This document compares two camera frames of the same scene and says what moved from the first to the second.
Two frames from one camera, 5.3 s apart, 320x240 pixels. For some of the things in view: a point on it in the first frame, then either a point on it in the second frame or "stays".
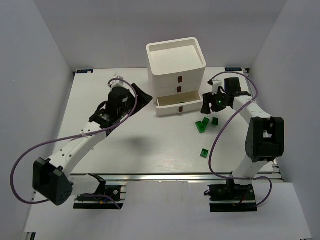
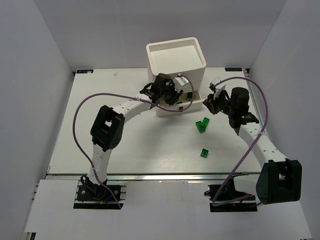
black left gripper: (135, 99) to (172, 92)
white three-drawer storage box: (176, 69) stays
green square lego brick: (204, 153) stays
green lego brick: (215, 121) to (189, 96)
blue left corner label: (84, 71) stays
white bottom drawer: (180, 103) stays
